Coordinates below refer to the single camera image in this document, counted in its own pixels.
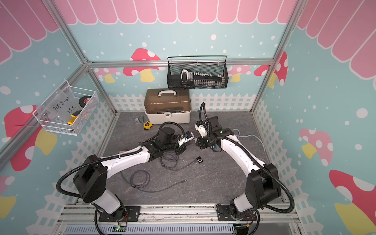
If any grey usb cable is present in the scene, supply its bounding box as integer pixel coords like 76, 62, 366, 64
160, 152, 199, 171

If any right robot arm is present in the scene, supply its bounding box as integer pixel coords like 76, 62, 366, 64
195, 102, 295, 220

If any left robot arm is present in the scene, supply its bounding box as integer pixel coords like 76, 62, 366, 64
56, 121, 194, 221

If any yellow tape measure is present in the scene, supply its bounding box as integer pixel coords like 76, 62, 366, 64
144, 121, 153, 130

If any white box brown lid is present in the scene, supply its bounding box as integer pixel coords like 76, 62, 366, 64
144, 89, 192, 124

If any socket set in basket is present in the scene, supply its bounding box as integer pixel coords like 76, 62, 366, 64
180, 69, 226, 89

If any black tape roll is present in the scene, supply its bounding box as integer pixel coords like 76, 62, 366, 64
79, 96, 92, 108

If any yellow tool in bin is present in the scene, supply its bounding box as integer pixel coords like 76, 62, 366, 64
68, 111, 81, 125

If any white power strip cord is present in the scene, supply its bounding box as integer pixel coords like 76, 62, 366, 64
231, 128, 266, 152

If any black wire mesh basket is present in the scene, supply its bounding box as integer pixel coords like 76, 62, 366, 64
166, 55, 229, 90

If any grey coiled cable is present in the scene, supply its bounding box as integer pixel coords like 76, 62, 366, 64
121, 169, 188, 193

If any clear wall bin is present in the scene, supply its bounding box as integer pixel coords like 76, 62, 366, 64
33, 80, 99, 136

